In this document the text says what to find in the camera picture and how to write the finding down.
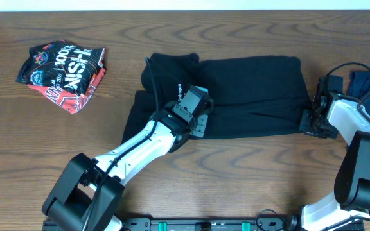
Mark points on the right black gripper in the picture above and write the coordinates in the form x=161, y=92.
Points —
x=304, y=127

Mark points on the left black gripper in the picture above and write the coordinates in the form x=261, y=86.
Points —
x=202, y=124

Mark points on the black Hydrogen t-shirt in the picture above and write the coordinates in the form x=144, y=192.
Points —
x=254, y=96

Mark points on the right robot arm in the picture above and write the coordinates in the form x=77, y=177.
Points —
x=333, y=113

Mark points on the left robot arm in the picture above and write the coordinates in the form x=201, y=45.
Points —
x=87, y=193

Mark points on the folded red printed shirt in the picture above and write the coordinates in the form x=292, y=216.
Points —
x=72, y=103

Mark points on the folded black printed shirt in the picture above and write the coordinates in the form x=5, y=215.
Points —
x=61, y=64

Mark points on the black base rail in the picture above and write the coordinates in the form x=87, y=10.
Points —
x=264, y=221

